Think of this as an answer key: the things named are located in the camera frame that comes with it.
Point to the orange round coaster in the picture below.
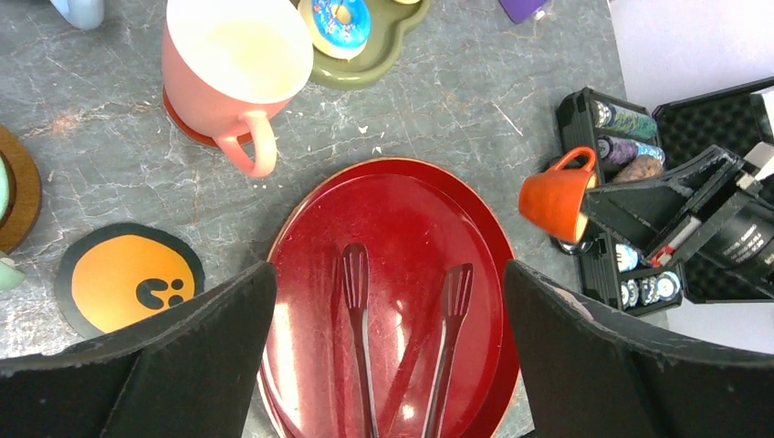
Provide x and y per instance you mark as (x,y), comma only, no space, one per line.
(123,273)

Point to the mint green cup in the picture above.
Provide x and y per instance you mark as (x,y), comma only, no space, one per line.
(11,275)

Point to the black poker chip case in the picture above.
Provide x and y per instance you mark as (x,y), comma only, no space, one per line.
(685,128)

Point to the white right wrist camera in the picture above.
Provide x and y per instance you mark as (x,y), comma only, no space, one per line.
(759,160)

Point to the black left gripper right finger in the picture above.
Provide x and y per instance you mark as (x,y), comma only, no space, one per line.
(594,371)

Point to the pink mug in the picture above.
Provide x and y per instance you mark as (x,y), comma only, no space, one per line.
(228,67)

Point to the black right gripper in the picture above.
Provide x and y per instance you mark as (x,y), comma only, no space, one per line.
(708,207)

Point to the light blue mug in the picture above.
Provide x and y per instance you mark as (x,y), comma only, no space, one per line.
(82,14)

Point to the red round coaster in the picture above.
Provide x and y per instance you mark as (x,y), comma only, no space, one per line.
(181,124)

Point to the purple cone-shaped container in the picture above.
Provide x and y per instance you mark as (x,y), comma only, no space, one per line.
(519,11)

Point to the small orange cup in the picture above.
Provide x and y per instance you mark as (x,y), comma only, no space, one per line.
(552,200)

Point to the metal tongs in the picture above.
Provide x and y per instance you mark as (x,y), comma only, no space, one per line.
(455,302)

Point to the green three-tier stand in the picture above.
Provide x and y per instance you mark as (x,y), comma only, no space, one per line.
(390,22)

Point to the brown round coaster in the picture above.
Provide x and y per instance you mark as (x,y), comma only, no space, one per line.
(28,186)

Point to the blue frosted donut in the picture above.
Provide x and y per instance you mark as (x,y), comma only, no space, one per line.
(339,28)

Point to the round red tray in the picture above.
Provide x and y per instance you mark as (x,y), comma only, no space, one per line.
(416,221)

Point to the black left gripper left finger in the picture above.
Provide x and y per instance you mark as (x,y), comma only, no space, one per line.
(189,371)

